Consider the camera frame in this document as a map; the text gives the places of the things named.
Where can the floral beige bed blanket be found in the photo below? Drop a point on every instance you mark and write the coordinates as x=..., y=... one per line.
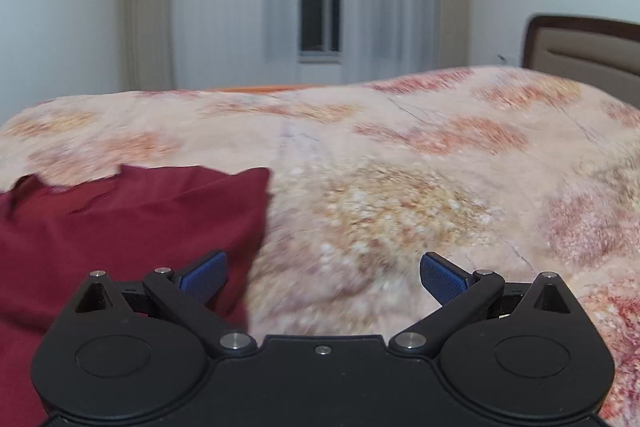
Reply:
x=491, y=167

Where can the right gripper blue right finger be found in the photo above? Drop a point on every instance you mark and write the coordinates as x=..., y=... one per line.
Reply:
x=464, y=299

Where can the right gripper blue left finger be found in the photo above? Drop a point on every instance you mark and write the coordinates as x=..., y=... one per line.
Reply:
x=181, y=297

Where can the brown padded headboard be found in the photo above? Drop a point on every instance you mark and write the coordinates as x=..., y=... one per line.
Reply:
x=600, y=52

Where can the beige drape curtain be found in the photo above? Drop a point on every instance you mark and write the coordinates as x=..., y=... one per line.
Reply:
x=147, y=1

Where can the dark red shirt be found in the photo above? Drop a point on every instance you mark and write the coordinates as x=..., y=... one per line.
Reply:
x=127, y=225

